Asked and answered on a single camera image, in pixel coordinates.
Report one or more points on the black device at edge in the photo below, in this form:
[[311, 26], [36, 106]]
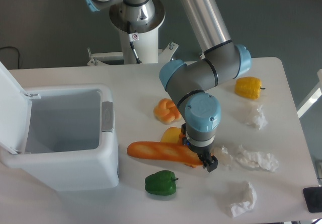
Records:
[[312, 196]]

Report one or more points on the crumpled white tissue bottom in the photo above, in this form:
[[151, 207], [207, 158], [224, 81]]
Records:
[[240, 198]]

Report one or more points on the small crumpled clear wrap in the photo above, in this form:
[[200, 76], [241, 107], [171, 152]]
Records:
[[223, 156]]

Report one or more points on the green bell pepper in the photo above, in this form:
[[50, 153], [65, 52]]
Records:
[[162, 183]]

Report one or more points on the crumpled white tissue top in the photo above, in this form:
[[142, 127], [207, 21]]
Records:
[[255, 116]]

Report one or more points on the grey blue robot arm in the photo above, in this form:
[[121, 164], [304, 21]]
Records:
[[187, 85]]

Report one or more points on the white frame at right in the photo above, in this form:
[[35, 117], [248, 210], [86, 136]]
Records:
[[310, 98]]

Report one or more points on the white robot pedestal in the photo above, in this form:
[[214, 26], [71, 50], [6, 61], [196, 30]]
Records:
[[138, 31]]

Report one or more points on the crumpled white tissue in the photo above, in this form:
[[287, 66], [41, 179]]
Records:
[[255, 116], [240, 198], [256, 160]]

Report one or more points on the crumpled white tissue right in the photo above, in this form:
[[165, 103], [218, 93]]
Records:
[[256, 160]]

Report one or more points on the long orange baguette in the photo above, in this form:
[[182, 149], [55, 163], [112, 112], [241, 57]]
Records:
[[164, 151]]

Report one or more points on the round knotted bread roll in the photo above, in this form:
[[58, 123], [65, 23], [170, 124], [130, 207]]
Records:
[[166, 111]]

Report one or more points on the white bin lid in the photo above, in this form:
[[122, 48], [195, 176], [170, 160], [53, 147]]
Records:
[[16, 106]]

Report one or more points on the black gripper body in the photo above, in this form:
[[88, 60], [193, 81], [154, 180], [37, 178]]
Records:
[[198, 142]]

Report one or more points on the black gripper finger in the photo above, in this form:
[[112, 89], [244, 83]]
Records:
[[209, 161]]

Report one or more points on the white trash bin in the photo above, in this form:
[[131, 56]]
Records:
[[72, 143]]

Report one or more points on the yellow bell pepper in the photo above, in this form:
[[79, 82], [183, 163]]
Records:
[[248, 87]]

